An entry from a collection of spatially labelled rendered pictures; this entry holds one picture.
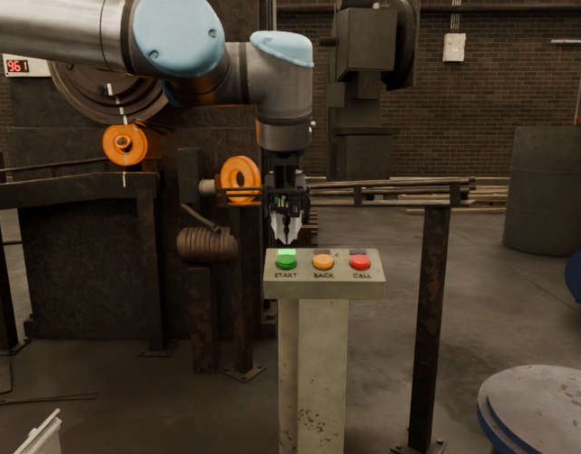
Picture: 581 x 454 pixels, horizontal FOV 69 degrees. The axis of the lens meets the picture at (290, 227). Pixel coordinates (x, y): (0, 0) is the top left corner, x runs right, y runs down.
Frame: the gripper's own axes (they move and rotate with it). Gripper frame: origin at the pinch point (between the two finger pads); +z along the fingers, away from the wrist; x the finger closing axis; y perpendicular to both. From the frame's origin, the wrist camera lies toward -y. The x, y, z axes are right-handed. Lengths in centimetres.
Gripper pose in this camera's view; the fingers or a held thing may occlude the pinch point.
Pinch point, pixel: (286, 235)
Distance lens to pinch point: 83.9
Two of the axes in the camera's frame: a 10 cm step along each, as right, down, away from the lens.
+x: 10.0, 0.0, -0.2
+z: 0.1, 8.4, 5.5
